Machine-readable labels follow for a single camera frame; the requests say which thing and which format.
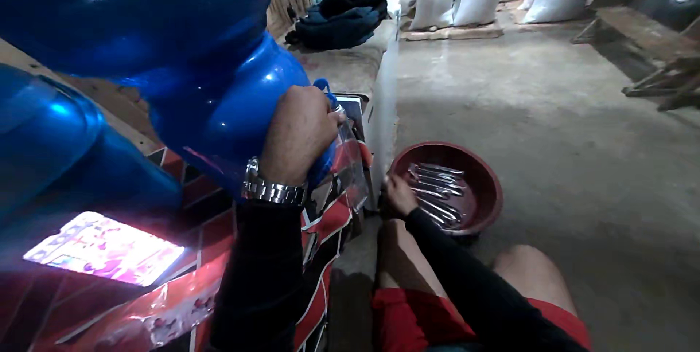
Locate person's right hand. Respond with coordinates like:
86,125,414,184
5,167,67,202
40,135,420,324
383,173,419,219

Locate person's left hand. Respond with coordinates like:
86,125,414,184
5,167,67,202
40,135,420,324
259,85,346,187

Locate clear plastic bag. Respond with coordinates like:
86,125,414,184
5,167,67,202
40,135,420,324
331,104,371,214

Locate person's left forearm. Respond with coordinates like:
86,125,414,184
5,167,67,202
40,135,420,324
209,156,308,352

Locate person's right forearm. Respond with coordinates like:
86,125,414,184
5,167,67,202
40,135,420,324
404,207,590,352

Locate white-edged dark flat box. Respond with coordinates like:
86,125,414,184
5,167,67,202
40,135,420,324
335,95,366,143

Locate blue plastic loop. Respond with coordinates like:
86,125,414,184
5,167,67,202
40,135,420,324
313,78,339,110

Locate pile of silvery wrapped packets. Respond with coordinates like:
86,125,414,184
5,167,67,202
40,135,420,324
407,162,467,231

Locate brown covered bench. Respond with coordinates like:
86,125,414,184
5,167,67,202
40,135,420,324
281,0,402,215

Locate dark red round basin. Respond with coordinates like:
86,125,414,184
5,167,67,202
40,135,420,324
385,141,503,237

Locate heap of black clothes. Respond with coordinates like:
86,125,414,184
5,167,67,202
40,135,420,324
285,0,388,50

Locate wooden pallet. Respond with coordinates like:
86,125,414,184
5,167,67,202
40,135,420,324
401,20,504,42

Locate person's legs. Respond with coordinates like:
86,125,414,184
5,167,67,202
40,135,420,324
372,218,592,352

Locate red black patterned tablecloth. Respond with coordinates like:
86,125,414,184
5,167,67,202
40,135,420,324
0,141,355,352

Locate large shiny blue inflated plastic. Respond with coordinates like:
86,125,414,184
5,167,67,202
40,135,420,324
0,0,337,202

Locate clear red printed plastic packaging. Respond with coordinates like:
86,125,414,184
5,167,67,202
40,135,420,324
56,261,224,352

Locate smartphone with bright screen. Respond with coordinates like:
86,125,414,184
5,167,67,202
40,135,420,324
22,210,186,288

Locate wooden bench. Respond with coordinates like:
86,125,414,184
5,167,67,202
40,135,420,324
571,6,700,113

